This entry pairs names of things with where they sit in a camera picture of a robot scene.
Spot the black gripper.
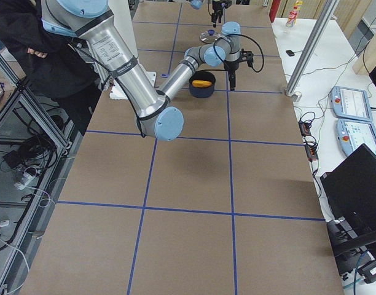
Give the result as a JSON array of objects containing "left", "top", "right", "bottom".
[
  {"left": 211, "top": 0, "right": 232, "bottom": 27},
  {"left": 223, "top": 49, "right": 254, "bottom": 91}
]

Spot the yellow corn cob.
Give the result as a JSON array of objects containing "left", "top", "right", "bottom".
[{"left": 192, "top": 80, "right": 213, "bottom": 89}]

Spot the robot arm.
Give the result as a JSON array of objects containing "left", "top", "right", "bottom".
[
  {"left": 189, "top": 0, "right": 232, "bottom": 28},
  {"left": 41, "top": 1, "right": 253, "bottom": 141}
]

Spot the person's hand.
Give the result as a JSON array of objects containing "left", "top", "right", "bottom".
[{"left": 27, "top": 47, "right": 47, "bottom": 58}]

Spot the red fire extinguisher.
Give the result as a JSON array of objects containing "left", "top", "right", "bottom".
[{"left": 269, "top": 0, "right": 281, "bottom": 23}]

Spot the small black box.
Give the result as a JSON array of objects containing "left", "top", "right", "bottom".
[{"left": 286, "top": 50, "right": 295, "bottom": 57}]

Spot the small metal cylinder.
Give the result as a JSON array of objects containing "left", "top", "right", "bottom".
[{"left": 292, "top": 92, "right": 302, "bottom": 102}]

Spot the black power strip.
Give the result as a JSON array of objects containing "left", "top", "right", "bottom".
[{"left": 298, "top": 120, "right": 319, "bottom": 162}]

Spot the upper teach pendant tablet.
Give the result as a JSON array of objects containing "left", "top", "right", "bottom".
[{"left": 329, "top": 86, "right": 373, "bottom": 122}]

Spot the teach pendant tablet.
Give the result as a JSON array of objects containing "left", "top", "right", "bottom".
[
  {"left": 329, "top": 86, "right": 373, "bottom": 122},
  {"left": 336, "top": 119, "right": 376, "bottom": 156}
]

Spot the lower teach pendant tablet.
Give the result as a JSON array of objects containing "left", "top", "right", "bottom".
[{"left": 336, "top": 119, "right": 376, "bottom": 156}]

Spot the black laptop on stand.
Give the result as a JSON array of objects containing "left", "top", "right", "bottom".
[{"left": 320, "top": 144, "right": 376, "bottom": 259}]

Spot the person in black clothes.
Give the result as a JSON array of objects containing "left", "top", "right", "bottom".
[{"left": 0, "top": 1, "right": 101, "bottom": 134}]

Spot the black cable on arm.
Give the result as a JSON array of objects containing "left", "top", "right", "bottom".
[{"left": 213, "top": 33, "right": 265, "bottom": 73}]

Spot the dark blue saucepan with handle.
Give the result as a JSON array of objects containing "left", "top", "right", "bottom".
[{"left": 160, "top": 70, "right": 217, "bottom": 99}]

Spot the aluminium frame post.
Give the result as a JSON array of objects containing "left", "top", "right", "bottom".
[{"left": 284, "top": 0, "right": 339, "bottom": 100}]

